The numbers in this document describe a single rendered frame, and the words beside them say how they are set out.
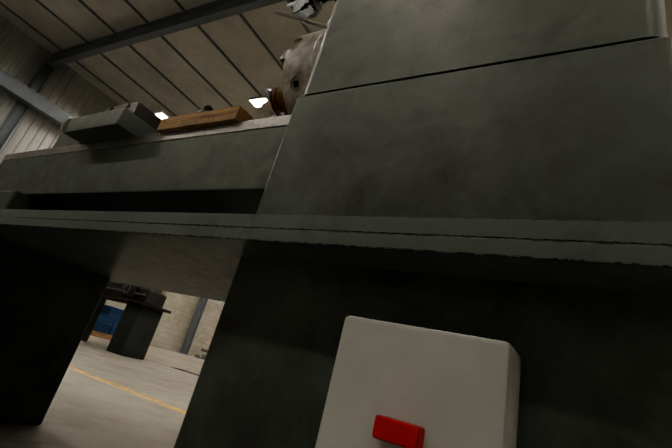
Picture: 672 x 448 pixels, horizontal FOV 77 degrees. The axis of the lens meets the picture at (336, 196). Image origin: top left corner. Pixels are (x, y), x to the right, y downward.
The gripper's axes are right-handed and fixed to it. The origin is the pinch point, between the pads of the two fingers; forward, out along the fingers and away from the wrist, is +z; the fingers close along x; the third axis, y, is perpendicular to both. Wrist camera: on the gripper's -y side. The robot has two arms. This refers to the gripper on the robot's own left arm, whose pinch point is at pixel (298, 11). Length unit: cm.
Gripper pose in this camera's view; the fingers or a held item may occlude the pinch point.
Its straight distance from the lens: 136.9
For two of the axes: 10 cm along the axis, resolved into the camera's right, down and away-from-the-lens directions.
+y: -8.5, 0.1, 5.2
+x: -3.4, -7.7, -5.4
